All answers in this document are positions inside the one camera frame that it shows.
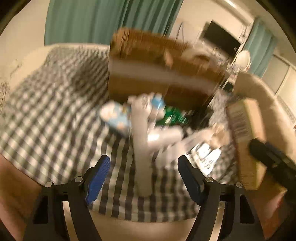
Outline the small brown cardboard box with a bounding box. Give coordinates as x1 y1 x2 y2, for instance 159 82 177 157
227 98 266 190

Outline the silver foil blister pack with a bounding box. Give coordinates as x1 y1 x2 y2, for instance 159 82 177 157
191 142 222 176

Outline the green snack packet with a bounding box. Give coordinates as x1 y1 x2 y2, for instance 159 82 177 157
156 106 189 126

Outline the white tube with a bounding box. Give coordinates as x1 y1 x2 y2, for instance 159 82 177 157
130 106 184 197

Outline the white blue tissue packet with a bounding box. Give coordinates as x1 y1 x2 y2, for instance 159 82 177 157
99 100 132 138

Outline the beige pillow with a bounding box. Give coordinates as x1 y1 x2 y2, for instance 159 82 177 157
234 72 295 159

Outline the white wardrobe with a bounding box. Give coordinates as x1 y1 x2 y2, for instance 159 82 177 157
262 54 295 113

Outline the checkered gingham blanket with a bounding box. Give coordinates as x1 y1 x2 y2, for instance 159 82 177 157
0 45 239 224

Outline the white round vanity mirror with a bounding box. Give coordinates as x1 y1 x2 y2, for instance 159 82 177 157
234 50 251 71

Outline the green curtain by wardrobe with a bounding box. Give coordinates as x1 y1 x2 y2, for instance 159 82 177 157
243 17 278 77

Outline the white blue plush toy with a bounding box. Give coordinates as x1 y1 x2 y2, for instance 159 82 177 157
127 92 166 121

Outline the black wall television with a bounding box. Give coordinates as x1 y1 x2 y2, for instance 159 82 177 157
203 21 241 57

